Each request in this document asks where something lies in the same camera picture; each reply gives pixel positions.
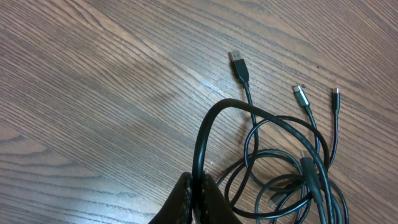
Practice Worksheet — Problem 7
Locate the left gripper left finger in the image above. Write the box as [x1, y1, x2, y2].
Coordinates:
[149, 172, 192, 224]

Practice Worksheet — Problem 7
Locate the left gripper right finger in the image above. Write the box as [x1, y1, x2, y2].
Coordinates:
[198, 174, 241, 224]

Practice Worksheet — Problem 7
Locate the black cable bundle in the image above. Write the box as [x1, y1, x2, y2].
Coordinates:
[192, 50, 349, 224]

